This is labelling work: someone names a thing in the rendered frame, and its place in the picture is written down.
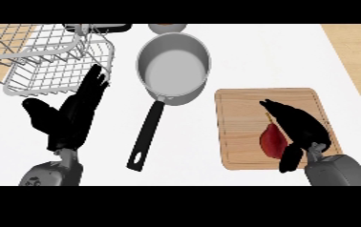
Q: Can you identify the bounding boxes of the red pear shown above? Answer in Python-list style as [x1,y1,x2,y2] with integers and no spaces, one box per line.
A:
[259,112,290,160]

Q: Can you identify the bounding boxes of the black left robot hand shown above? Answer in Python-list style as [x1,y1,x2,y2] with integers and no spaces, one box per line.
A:
[21,63,109,153]

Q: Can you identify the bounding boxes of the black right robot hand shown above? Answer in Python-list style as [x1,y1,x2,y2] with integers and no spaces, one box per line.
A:
[257,98,331,175]

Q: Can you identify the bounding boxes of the white wire basket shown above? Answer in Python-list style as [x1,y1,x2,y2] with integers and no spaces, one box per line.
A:
[0,23,115,98]

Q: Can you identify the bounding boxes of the wooden cutting board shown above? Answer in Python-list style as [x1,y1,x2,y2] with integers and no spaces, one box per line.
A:
[213,87,345,172]

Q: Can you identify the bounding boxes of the silver pot with black handle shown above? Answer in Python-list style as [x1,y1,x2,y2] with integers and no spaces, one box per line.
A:
[126,31,213,173]

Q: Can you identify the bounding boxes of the grey bowl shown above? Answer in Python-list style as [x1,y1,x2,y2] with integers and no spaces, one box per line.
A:
[146,23,189,34]

